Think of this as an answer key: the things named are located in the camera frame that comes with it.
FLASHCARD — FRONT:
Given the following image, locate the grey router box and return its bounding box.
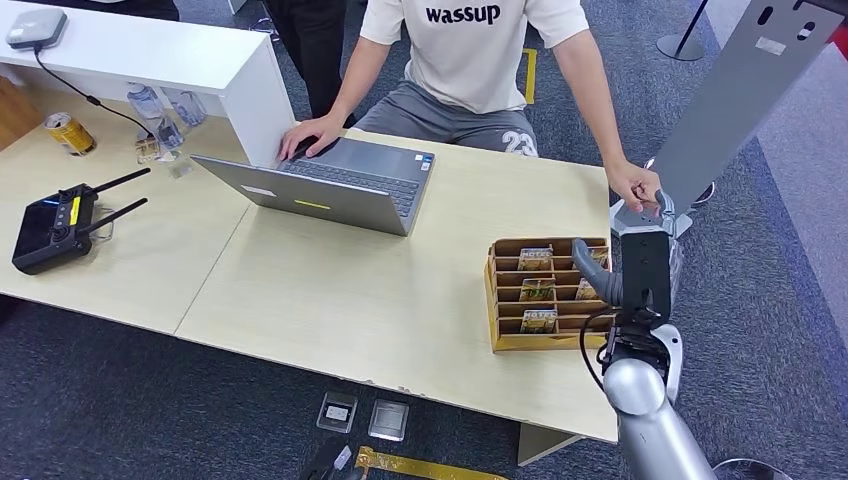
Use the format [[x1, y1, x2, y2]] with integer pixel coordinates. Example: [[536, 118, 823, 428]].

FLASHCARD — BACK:
[[5, 7, 70, 52]]

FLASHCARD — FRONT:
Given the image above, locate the person's right hand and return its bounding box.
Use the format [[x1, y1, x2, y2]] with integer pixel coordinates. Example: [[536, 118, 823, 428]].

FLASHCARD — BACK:
[[278, 115, 346, 162]]

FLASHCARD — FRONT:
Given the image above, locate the clear water bottle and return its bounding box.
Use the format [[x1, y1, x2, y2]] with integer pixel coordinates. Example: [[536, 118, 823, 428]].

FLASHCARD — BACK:
[[162, 87, 208, 128], [125, 82, 185, 152]]

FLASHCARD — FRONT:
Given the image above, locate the person's hand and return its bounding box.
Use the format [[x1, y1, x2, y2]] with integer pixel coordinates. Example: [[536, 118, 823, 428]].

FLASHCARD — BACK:
[[606, 160, 664, 215], [278, 115, 346, 162]]

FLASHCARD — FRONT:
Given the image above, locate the black remote controller with antennas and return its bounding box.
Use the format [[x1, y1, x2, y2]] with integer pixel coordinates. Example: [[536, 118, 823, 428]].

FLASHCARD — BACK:
[[11, 167, 152, 277]]

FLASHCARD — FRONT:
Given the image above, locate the black device with white label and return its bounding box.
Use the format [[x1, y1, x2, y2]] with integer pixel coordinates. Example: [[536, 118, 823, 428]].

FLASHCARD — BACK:
[[294, 437, 356, 480]]

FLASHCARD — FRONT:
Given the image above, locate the black power cable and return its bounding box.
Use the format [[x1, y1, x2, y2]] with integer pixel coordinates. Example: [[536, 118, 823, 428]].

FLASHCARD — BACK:
[[33, 46, 157, 140]]

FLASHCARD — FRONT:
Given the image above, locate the white floor cable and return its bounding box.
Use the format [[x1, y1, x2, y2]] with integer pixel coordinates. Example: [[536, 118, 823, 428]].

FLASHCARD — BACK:
[[714, 457, 796, 480]]

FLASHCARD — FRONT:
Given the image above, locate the grey kiosk stand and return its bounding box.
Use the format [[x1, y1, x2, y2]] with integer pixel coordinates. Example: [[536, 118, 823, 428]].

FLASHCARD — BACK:
[[609, 0, 846, 241]]

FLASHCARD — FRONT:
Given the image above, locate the wooden card holder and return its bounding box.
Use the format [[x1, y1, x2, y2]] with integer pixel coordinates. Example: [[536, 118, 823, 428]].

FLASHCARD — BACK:
[[484, 237, 617, 354]]

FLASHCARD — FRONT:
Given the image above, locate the table leg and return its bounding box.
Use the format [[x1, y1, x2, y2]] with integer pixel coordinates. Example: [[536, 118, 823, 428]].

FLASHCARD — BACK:
[[516, 422, 584, 467]]

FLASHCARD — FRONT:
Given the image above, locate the stanchion post with round base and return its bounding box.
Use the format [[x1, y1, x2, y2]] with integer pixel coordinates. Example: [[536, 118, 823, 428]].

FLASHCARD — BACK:
[[655, 0, 710, 63]]

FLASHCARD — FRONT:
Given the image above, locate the small clear glass jar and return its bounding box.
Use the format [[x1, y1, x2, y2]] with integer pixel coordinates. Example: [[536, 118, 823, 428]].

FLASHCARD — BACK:
[[134, 132, 180, 167]]

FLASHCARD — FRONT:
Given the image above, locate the standing person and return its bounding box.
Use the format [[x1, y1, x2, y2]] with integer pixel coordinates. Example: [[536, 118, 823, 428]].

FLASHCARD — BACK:
[[261, 0, 349, 121]]

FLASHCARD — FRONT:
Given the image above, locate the yellow floor tape strip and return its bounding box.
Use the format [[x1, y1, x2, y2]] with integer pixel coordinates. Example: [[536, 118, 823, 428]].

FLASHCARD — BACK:
[[519, 47, 539, 106]]

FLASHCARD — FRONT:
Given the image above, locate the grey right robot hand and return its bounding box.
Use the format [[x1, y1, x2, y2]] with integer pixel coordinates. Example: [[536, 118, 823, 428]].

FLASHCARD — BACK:
[[570, 190, 684, 326]]

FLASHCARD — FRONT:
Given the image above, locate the yellow drink can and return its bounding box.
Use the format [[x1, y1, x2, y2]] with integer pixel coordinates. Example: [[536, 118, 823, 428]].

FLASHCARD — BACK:
[[44, 111, 98, 158]]

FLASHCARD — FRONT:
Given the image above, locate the floor socket box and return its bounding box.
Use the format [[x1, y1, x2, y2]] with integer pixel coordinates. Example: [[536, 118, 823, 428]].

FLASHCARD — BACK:
[[315, 392, 360, 435], [367, 398, 411, 443]]

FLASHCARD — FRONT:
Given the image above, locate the person's left hand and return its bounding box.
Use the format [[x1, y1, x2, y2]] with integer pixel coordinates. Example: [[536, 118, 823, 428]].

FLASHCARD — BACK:
[[606, 160, 664, 215]]

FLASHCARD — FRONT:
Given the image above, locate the white desk shelf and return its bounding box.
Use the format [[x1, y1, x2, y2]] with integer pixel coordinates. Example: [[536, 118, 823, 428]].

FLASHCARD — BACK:
[[0, 0, 297, 170]]

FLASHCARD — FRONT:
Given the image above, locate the seated person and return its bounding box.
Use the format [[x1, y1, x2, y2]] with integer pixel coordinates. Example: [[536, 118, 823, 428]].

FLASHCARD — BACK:
[[278, 0, 664, 215]]

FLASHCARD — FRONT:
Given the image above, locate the yellow floor tape frame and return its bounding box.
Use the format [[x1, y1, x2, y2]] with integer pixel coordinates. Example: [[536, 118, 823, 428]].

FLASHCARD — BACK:
[[352, 445, 511, 480]]

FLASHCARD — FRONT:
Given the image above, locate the grey laptop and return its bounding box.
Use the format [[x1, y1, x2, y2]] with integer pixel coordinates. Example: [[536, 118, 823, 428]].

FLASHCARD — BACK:
[[190, 135, 437, 238]]

